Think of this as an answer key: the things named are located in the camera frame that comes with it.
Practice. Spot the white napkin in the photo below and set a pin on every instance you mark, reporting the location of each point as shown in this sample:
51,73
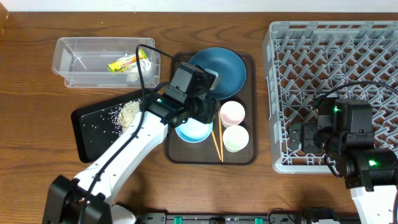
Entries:
141,67

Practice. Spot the yellow green snack wrapper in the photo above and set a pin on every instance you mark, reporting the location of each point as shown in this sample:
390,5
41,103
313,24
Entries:
120,65

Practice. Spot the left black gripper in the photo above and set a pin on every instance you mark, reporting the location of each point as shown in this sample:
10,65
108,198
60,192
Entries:
212,111

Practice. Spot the pale green plastic cup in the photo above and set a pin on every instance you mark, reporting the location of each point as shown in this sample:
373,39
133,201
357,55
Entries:
235,138

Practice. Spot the dark blue plate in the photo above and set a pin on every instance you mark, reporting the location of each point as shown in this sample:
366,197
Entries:
229,66

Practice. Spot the right wooden chopstick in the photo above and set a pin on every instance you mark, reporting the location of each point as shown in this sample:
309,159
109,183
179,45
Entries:
220,132

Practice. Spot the clear plastic waste bin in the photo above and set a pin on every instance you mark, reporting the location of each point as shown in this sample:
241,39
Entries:
83,61

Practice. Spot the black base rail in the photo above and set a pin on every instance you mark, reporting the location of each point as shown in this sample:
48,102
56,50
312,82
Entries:
273,218

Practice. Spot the pink plastic cup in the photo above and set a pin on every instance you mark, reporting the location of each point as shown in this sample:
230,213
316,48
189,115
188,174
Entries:
232,113

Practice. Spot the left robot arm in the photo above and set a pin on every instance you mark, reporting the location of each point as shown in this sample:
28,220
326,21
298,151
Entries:
89,197

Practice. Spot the left wooden chopstick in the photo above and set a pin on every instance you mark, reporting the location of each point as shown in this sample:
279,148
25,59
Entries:
216,144

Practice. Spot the wooden chopstick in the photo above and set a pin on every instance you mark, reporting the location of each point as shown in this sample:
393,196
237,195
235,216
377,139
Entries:
216,144
220,132

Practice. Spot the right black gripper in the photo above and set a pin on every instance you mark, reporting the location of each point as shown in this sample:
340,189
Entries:
309,134

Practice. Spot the light blue bowl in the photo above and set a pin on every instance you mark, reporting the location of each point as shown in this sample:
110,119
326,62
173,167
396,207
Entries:
193,131

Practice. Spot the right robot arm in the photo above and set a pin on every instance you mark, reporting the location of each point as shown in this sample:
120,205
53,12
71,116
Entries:
344,133

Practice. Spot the brown serving tray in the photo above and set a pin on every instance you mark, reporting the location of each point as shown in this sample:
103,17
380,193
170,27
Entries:
204,153

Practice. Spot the grey dishwasher rack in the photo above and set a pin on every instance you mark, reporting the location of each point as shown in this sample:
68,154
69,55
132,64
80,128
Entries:
302,60

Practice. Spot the rice pile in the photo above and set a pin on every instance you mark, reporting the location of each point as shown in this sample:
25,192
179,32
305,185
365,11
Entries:
123,115

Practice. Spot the black plastic tray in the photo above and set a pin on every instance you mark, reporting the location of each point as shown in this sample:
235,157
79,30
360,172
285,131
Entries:
97,126

